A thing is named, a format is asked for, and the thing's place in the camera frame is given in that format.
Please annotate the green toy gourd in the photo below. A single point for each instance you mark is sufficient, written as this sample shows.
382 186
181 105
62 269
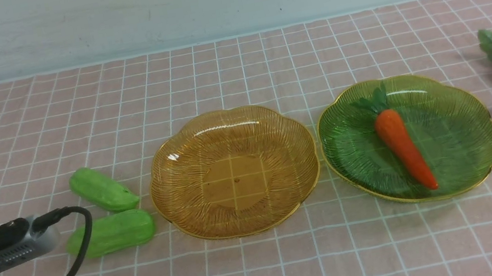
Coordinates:
120 231
102 191

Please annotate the green glass plate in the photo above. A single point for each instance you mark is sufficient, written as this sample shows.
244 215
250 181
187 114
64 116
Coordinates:
451 128

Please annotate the pink checked tablecloth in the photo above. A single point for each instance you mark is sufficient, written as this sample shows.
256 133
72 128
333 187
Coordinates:
115 115

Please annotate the amber glass plate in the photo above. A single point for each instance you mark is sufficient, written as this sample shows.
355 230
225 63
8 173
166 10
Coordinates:
234 173

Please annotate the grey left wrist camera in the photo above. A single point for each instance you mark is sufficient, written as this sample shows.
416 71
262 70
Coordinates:
2 249

